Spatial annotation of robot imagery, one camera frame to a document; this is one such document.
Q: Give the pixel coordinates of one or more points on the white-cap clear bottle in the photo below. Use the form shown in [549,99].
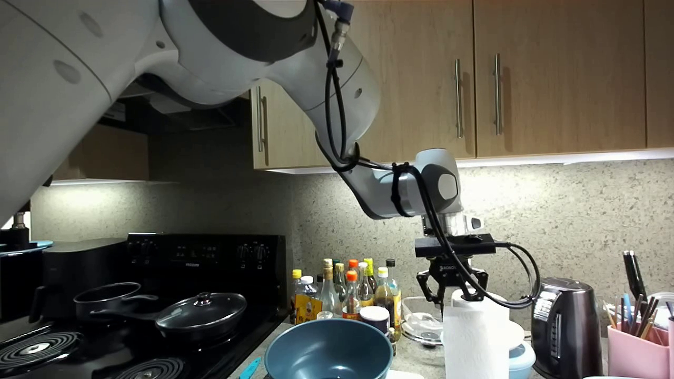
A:
[309,286]

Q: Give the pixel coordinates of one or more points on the white round lid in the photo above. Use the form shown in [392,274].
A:
[520,334]

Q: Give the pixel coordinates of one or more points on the white-lid dark jar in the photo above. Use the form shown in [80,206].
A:
[373,318]

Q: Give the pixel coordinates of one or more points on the large blue bowl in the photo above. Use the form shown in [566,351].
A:
[327,351]

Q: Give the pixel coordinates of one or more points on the small black pot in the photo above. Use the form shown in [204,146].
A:
[106,296]

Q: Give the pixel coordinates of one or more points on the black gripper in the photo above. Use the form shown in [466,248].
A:
[454,267]

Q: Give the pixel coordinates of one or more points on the wooden upper cabinet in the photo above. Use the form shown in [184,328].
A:
[561,70]

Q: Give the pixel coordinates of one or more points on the black electric kettle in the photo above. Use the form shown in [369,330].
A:
[561,323]

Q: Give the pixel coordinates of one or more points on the steel range hood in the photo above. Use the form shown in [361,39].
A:
[183,116]

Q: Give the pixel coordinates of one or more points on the pink utensil holder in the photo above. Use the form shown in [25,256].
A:
[634,355]

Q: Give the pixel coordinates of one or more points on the white paper towel roll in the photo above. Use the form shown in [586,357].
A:
[476,344]

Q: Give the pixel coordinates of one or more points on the tall clear glass bottle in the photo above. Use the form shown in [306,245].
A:
[327,281]

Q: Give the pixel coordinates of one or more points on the black countertop appliance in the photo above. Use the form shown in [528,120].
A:
[86,276]

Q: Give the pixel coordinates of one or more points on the black-cap condiment bottle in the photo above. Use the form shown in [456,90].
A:
[391,267]

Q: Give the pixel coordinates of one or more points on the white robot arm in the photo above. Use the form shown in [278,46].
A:
[212,56]

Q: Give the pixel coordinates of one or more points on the black frying pan with lid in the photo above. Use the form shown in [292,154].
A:
[204,316]

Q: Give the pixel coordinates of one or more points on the yellow-label oil bottle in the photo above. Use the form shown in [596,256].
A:
[309,308]

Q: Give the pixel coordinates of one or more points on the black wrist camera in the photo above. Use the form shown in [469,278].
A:
[456,245]

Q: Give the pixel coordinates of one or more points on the orange-cap sauce bottle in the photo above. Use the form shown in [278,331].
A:
[352,261]
[352,296]

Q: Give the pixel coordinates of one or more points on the yellow-cap condiment bottle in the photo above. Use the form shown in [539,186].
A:
[369,276]

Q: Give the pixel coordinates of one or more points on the under-cabinet light strip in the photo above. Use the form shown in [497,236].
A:
[561,159]

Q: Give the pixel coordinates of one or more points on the pale-cap condiment bottle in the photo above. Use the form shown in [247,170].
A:
[384,288]

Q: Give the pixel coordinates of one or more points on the light blue bowl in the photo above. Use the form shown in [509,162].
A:
[523,360]

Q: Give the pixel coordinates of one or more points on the black electric stove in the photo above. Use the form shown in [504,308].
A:
[197,267]

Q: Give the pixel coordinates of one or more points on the black camera on tripod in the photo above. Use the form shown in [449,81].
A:
[18,232]

